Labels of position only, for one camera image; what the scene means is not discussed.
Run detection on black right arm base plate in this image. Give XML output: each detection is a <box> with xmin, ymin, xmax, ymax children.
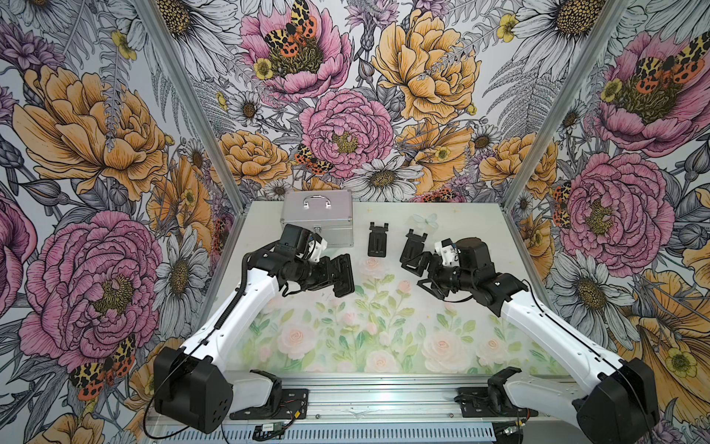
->
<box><xmin>454</xmin><ymin>387</ymin><xmax>539</xmax><ymax>419</ymax></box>

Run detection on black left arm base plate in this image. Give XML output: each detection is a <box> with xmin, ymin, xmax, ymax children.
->
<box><xmin>229</xmin><ymin>388</ymin><xmax>310</xmax><ymax>421</ymax></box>

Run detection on aluminium front rail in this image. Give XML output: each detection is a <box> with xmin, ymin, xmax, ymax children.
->
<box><xmin>146</xmin><ymin>370</ymin><xmax>617</xmax><ymax>426</ymax></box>

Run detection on aluminium right corner post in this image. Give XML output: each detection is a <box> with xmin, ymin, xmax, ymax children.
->
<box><xmin>502</xmin><ymin>0</ymin><xmax>629</xmax><ymax>212</ymax></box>

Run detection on silver aluminium first aid case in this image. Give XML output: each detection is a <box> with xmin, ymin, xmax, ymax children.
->
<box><xmin>280</xmin><ymin>190</ymin><xmax>354</xmax><ymax>248</ymax></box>

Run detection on small green circuit board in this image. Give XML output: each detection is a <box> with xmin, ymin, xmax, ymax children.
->
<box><xmin>251</xmin><ymin>423</ymin><xmax>285</xmax><ymax>442</ymax></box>

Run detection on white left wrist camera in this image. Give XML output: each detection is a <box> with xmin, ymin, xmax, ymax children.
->
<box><xmin>305</xmin><ymin>233</ymin><xmax>327</xmax><ymax>264</ymax></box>

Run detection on aluminium left corner post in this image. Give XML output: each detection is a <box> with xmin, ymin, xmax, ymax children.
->
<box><xmin>136</xmin><ymin>1</ymin><xmax>248</xmax><ymax>216</ymax></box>

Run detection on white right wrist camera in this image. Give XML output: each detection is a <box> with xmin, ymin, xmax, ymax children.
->
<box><xmin>435</xmin><ymin>239</ymin><xmax>460</xmax><ymax>268</ymax></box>

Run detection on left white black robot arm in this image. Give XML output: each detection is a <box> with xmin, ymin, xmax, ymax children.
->
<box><xmin>148</xmin><ymin>224</ymin><xmax>355</xmax><ymax>434</ymax></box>

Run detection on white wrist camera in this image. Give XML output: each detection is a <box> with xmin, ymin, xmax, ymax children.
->
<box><xmin>305</xmin><ymin>233</ymin><xmax>327</xmax><ymax>264</ymax></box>
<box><xmin>435</xmin><ymin>239</ymin><xmax>460</xmax><ymax>268</ymax></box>

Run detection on aluminium corner post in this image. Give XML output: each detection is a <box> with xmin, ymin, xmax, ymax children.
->
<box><xmin>502</xmin><ymin>0</ymin><xmax>629</xmax><ymax>212</ymax></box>
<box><xmin>136</xmin><ymin>1</ymin><xmax>248</xmax><ymax>216</ymax></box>

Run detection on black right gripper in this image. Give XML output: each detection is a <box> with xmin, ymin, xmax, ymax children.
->
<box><xmin>401</xmin><ymin>250</ymin><xmax>476</xmax><ymax>302</ymax></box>

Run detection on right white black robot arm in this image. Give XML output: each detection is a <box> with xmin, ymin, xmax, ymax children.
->
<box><xmin>400</xmin><ymin>235</ymin><xmax>660</xmax><ymax>443</ymax></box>

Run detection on black phone stand front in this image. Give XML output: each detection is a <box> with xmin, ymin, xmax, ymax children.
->
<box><xmin>367</xmin><ymin>222</ymin><xmax>388</xmax><ymax>258</ymax></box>

